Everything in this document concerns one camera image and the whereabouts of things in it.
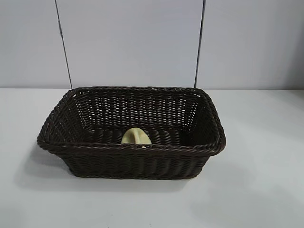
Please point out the dark brown woven basket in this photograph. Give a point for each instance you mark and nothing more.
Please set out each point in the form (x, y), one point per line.
(133, 161)

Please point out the pale yellow egg yolk pastry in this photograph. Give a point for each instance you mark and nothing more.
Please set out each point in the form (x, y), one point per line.
(137, 137)

